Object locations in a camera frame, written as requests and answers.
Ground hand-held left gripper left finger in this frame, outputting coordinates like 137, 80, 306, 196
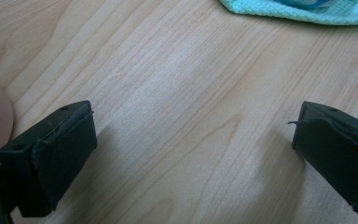
0, 100, 99, 218

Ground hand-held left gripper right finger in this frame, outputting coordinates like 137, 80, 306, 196
287, 101, 358, 219

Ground turquoise knitted cloth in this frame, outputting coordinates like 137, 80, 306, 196
219, 0, 358, 26

